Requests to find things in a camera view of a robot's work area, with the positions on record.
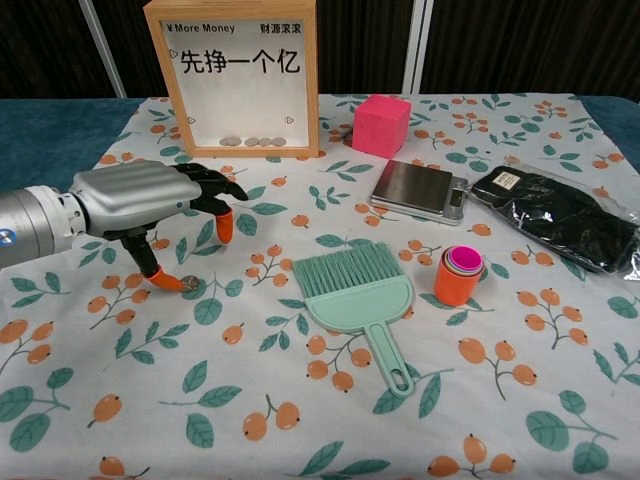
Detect pink foam cube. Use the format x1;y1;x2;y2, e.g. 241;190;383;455
351;93;413;154

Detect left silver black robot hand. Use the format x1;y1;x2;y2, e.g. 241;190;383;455
68;160;249;293

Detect white floral tablecloth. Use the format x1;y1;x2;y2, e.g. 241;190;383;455
0;92;640;480

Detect wooden coin bank box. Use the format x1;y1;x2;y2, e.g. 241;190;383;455
143;0;320;159

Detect silver digital pocket scale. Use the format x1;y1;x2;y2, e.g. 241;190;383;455
367;159;472;228

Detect orange plastic stacking cup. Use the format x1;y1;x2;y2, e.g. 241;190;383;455
432;248;487;307

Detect dark slatted partition panel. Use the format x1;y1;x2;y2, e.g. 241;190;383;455
421;0;640;97
87;0;174;99
0;0;121;100
313;0;416;96

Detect white partition post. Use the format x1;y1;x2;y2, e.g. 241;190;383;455
77;0;128;99
401;0;434;95

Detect teal table cover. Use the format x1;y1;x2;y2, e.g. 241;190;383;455
0;94;640;201

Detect mint green hand brush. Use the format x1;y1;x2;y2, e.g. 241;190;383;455
291;242;418;398

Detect black gloves in plastic bag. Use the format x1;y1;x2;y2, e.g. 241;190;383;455
468;155;640;284

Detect magenta plastic stacking cup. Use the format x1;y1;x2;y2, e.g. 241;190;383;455
452;245;482;274

